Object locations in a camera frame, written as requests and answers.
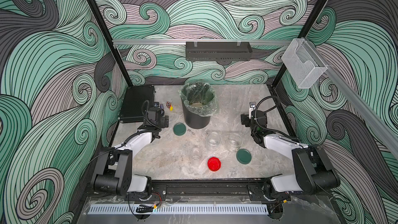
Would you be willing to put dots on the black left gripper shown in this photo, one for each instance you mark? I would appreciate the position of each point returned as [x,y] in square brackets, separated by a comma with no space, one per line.
[163,121]

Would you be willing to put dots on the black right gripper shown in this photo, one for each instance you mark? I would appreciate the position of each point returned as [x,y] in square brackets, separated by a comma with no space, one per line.
[245,119]

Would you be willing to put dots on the green jar lid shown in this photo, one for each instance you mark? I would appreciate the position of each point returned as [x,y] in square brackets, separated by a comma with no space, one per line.
[243,156]
[179,129]

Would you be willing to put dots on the green-lidded oatmeal jar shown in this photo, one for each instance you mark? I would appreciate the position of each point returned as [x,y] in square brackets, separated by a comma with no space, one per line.
[234,142]
[213,140]

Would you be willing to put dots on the red jar lid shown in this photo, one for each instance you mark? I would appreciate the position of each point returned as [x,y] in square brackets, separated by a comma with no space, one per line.
[214,164]

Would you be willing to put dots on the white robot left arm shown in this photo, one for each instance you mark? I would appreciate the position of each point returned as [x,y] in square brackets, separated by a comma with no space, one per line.
[113,168]

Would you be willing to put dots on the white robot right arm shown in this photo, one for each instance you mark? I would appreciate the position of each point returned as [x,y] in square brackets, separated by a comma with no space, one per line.
[313,170]

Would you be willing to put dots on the red yellow toy car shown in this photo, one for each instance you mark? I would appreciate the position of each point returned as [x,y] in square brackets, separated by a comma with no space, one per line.
[169,106]

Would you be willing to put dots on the black hard case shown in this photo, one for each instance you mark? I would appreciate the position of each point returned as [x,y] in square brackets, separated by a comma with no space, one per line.
[135,96]

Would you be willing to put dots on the black trash bin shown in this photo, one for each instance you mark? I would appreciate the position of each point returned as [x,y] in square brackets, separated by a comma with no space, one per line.
[193,120]

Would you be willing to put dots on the clear plastic bin liner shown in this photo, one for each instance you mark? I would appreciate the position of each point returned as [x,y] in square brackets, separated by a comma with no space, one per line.
[199,98]

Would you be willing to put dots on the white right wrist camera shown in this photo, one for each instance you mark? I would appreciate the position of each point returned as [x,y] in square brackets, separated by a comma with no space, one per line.
[252,107]

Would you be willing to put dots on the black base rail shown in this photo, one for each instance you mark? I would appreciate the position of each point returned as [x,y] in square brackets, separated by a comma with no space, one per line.
[252,189]

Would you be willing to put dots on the clear acrylic wall holder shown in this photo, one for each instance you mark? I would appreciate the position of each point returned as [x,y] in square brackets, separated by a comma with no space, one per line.
[304,62]

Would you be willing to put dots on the black wall-mounted tray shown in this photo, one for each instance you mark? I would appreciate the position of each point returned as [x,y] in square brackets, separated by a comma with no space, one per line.
[219,52]

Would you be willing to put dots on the aluminium wall rail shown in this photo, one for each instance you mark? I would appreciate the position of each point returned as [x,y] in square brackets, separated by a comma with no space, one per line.
[145,41]
[367,88]

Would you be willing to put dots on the white slotted cable duct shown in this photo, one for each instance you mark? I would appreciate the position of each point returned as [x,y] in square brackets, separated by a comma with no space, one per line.
[189,209]

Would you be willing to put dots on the aluminium right wall rail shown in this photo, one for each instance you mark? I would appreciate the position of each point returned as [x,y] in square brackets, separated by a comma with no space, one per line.
[367,88]

